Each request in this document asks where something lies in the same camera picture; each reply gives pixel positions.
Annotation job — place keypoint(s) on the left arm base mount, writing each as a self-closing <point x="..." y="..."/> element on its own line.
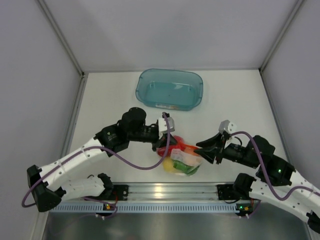
<point x="120" y="192"/>

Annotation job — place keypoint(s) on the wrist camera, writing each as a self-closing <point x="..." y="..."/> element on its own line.
<point x="227" y="126"/>
<point x="165" y="123"/>

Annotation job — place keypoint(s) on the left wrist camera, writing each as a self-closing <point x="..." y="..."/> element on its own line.
<point x="165" y="123"/>

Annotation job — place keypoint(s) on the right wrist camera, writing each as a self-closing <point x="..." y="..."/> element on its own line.
<point x="227" y="126"/>

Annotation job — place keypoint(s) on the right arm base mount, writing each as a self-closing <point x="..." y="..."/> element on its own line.
<point x="227" y="193"/>

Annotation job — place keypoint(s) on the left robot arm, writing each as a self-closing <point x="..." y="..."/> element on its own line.
<point x="56" y="182"/>

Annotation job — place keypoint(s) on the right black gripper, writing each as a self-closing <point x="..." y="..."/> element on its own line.
<point x="209" y="150"/>

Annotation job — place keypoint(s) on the slotted cable duct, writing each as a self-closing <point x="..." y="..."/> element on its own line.
<point x="126" y="207"/>

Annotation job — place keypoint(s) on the aluminium mounting rail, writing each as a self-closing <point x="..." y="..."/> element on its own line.
<point x="172" y="191"/>

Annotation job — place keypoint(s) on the green fake vegetable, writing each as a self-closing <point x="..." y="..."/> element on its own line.
<point x="184" y="168"/>

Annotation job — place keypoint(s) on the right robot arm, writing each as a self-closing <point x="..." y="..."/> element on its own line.
<point x="276" y="181"/>

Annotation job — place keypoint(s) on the clear zip top bag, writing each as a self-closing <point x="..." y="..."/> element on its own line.
<point x="178" y="155"/>

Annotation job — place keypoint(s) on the red fake pepper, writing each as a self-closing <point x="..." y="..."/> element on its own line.
<point x="179" y="145"/>

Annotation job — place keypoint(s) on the teal plastic bin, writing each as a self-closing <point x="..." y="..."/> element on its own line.
<point x="169" y="89"/>

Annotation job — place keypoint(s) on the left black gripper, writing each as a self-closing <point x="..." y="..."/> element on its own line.
<point x="162" y="142"/>

